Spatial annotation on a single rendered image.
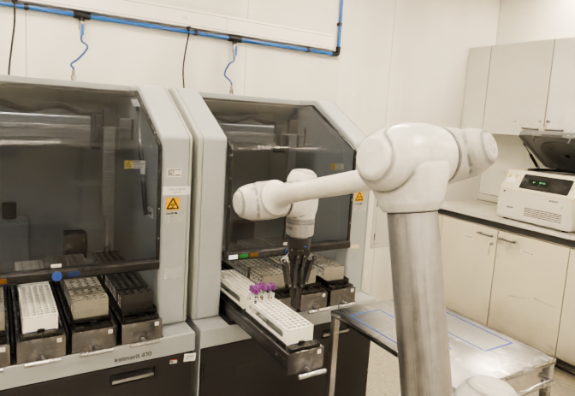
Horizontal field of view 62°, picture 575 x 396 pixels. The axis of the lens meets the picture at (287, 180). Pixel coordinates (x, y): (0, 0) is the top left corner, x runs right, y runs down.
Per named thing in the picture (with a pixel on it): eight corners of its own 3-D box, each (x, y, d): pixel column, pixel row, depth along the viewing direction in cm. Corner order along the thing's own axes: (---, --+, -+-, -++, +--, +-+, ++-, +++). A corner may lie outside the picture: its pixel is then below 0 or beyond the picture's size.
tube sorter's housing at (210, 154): (127, 379, 273) (133, 90, 252) (258, 350, 317) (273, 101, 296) (194, 515, 183) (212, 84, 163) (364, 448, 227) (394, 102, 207)
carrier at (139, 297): (151, 305, 174) (152, 289, 173) (153, 307, 172) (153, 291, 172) (118, 310, 168) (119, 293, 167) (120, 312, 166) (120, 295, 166)
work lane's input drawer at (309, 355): (204, 298, 205) (204, 279, 204) (233, 294, 213) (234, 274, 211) (293, 383, 144) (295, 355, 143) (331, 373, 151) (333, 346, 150)
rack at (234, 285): (211, 286, 202) (212, 271, 202) (233, 282, 208) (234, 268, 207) (242, 312, 177) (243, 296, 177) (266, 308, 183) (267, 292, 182)
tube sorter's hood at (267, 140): (180, 231, 227) (186, 95, 219) (290, 223, 259) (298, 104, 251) (226, 262, 184) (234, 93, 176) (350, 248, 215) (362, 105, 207)
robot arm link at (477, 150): (433, 138, 118) (396, 137, 110) (501, 116, 104) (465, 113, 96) (442, 191, 117) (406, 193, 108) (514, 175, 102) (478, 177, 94)
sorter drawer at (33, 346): (8, 289, 202) (8, 268, 201) (45, 286, 209) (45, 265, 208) (16, 372, 141) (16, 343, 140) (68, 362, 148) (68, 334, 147)
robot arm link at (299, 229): (281, 215, 154) (279, 233, 154) (296, 221, 146) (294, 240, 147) (305, 214, 158) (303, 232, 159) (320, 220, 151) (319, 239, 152)
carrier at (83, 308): (107, 311, 166) (108, 295, 165) (109, 314, 164) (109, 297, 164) (71, 317, 160) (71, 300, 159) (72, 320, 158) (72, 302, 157)
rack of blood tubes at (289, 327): (245, 314, 176) (246, 298, 175) (269, 310, 181) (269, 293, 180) (287, 349, 151) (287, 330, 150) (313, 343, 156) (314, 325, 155)
